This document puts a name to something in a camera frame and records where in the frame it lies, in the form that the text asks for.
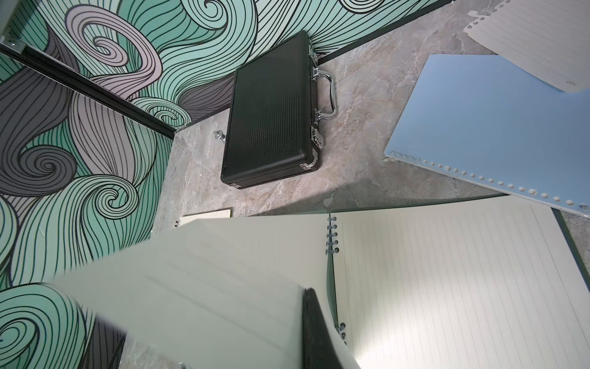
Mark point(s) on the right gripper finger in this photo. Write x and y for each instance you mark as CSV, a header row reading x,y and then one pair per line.
x,y
318,351

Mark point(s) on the black hard case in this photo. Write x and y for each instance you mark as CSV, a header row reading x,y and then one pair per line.
x,y
279,100

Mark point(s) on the torn lined paper page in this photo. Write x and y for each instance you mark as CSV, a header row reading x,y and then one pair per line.
x,y
547,39

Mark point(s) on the small silver metal knob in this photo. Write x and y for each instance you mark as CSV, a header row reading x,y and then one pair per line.
x,y
219,135

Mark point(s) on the beige spiral notebook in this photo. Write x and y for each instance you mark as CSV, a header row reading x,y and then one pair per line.
x,y
185,219

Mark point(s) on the dark green spiral notebook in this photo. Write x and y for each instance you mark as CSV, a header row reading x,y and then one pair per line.
x,y
490,283

